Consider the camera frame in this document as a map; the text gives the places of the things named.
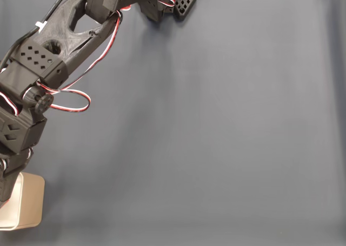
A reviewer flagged beige box white interior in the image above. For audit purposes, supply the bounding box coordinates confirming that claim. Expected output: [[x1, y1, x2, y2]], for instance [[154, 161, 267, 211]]
[[0, 172, 46, 231]]

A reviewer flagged grey table mat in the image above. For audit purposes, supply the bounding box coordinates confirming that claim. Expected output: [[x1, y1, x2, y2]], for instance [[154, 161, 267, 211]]
[[0, 0, 346, 246]]

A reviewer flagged black camera cable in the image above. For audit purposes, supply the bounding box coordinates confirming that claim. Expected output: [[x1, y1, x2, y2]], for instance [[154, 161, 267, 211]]
[[0, 0, 75, 70]]

